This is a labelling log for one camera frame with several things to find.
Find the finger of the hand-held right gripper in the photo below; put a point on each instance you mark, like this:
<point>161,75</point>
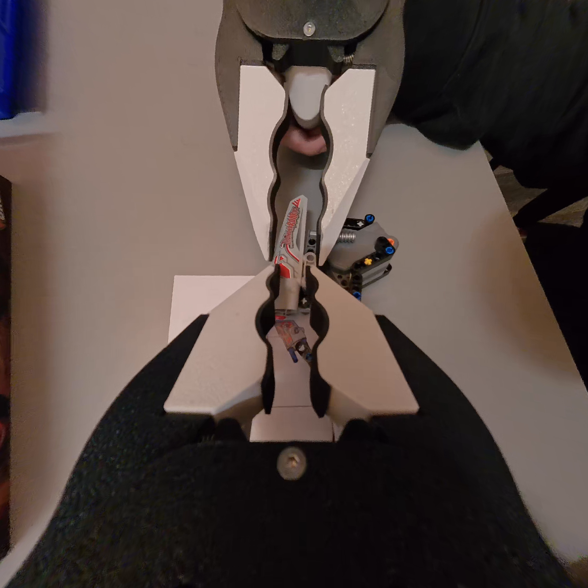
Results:
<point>257,128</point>
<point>351,128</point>

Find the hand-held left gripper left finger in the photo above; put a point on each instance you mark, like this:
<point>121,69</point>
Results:
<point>216,367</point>

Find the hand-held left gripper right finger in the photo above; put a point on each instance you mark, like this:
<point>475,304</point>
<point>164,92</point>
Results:
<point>367,367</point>

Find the grey toy panel red sticker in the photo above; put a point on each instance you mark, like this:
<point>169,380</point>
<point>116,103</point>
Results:
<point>291,229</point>

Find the toy brick truck chassis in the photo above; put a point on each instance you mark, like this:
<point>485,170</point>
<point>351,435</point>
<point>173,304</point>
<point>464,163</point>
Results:
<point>353,250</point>

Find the person's right forearm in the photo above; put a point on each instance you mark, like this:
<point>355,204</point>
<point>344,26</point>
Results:
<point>496,69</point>

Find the person's right hand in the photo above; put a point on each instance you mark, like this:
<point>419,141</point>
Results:
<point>303,142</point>

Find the white instruction booklet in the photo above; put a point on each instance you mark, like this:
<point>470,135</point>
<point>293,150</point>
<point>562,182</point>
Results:
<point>202,298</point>

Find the person's dark clothed body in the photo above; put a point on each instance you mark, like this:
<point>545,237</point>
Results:
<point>565,285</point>

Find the dark toy truck box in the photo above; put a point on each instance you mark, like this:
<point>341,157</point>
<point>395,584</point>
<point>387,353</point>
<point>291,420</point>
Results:
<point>4,321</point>

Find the blue storage bin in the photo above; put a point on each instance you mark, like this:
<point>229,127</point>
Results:
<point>18,55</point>

